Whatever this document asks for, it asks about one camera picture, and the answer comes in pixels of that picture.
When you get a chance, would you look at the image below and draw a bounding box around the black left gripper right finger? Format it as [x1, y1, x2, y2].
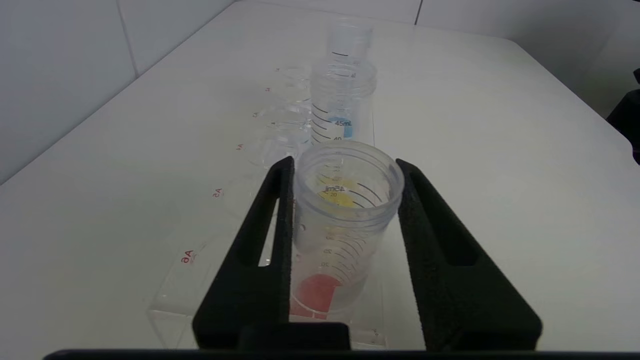
[396, 158, 544, 351]

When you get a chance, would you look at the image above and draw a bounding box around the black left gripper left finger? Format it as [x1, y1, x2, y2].
[192, 156, 297, 350]

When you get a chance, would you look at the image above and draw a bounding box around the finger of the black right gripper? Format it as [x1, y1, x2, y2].
[606, 70, 640, 166]

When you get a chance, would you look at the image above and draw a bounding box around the clear acrylic test tube rack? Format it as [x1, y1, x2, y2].
[147, 65, 388, 350]

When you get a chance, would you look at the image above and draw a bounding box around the test tube with yellow pigment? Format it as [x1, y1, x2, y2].
[310, 59, 377, 151]

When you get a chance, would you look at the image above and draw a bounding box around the test tube with blue pigment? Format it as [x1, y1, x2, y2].
[327, 20, 374, 76]

